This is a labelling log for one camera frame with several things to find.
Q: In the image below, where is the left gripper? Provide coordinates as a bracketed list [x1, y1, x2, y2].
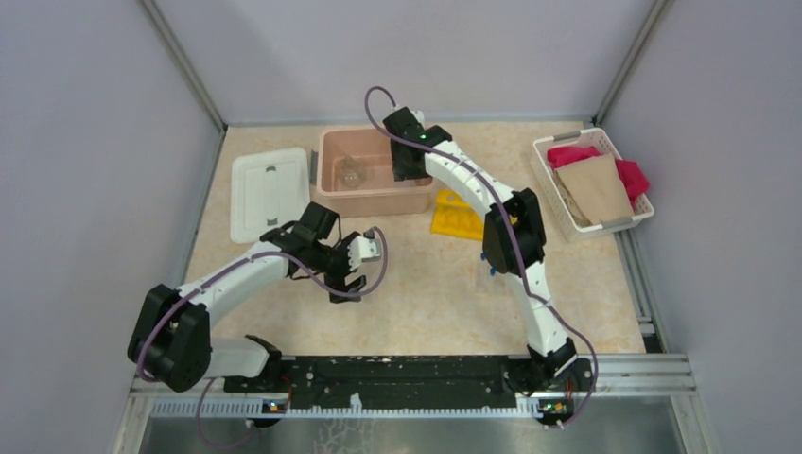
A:
[310, 232, 368, 304]

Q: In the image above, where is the pink plastic bin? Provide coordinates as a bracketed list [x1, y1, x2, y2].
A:
[310, 128, 438, 218]

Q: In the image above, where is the glass flask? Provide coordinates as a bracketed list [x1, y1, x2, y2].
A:
[335, 156, 368, 190]

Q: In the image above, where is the white bin lid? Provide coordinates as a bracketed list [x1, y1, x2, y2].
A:
[230, 148, 310, 244]

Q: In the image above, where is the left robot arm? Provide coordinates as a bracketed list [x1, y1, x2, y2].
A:
[127, 202, 389, 393]

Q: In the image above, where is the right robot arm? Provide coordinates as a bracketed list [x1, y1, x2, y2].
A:
[382, 107, 577, 390]

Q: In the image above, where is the yellow test tube rack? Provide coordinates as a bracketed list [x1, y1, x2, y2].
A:
[430, 189, 484, 241]

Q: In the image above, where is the white perforated basket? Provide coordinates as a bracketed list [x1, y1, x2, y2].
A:
[532, 128, 655, 241]

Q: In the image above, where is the beige cloth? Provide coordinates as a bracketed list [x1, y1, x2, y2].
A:
[555, 154, 635, 227]

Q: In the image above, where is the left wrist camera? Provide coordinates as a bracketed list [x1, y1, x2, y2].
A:
[346, 229, 384, 268]

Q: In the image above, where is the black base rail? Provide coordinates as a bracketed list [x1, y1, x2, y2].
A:
[223, 354, 597, 415]

